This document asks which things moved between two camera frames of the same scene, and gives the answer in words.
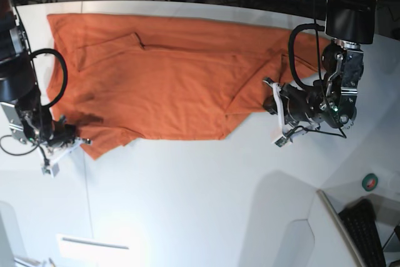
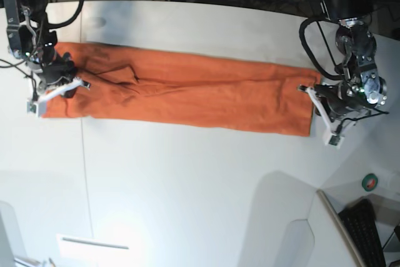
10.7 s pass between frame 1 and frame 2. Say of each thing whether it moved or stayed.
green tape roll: stayed
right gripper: moved
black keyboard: stayed
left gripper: moved
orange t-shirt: moved
